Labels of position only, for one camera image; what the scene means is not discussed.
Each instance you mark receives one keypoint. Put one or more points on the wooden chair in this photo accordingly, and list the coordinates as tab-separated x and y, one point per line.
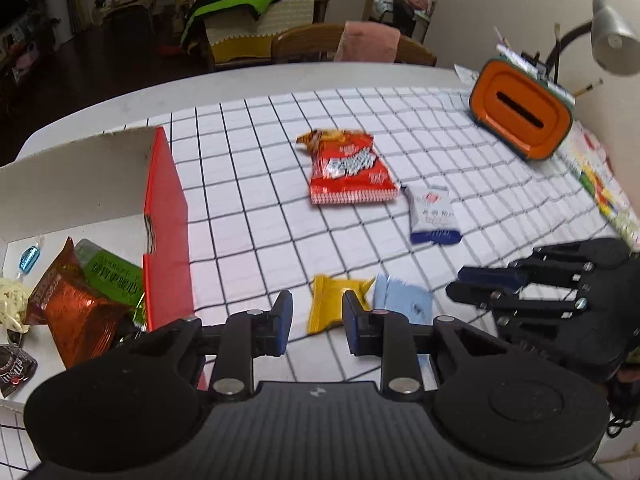
310	42

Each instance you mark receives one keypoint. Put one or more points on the colourful printed plastic bag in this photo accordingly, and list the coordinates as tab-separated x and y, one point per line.
605	185

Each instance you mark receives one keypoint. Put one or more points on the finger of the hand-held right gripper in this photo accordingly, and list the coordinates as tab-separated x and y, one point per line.
525	302
492	277

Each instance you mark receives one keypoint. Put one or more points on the green snack packet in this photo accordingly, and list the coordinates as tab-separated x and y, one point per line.
112	277

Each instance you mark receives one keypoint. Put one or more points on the cream armchair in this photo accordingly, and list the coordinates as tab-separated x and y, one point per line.
280	20

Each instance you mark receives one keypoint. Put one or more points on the white and navy snack packet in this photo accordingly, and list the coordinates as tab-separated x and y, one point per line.
432	212

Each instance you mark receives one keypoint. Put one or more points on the light blue biscuit packet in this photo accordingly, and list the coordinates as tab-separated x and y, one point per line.
400	300

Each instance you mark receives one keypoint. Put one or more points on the red cardboard box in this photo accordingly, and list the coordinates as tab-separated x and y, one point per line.
165	240

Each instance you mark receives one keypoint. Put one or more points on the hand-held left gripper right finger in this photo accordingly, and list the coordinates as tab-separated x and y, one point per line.
350	325

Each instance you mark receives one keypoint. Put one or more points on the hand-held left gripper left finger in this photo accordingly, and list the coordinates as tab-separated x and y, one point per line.
282	321

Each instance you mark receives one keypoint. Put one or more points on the yellow snack packet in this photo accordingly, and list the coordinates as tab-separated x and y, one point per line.
325	305

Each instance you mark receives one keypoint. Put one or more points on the blue candy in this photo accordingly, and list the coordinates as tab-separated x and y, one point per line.
29	258

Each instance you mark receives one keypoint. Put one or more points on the red snack packet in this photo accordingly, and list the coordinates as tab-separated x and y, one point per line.
350	170

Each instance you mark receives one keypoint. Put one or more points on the pink cloth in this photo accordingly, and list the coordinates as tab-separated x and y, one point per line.
370	40

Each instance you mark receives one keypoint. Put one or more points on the brown foil snack packet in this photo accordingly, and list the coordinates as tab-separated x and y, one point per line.
75	310

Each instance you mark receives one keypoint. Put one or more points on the white checked tablecloth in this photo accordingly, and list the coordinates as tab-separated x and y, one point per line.
280	170

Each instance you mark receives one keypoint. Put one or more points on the foil chocolate pack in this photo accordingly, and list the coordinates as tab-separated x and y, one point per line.
15	367

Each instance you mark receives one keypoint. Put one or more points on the orange tissue box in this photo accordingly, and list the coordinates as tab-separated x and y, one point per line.
520	110

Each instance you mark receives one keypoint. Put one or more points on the cream round pastry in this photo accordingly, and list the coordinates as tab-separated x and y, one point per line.
11	300

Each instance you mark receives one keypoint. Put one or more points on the grey desk lamp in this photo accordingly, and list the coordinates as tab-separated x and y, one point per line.
612	35

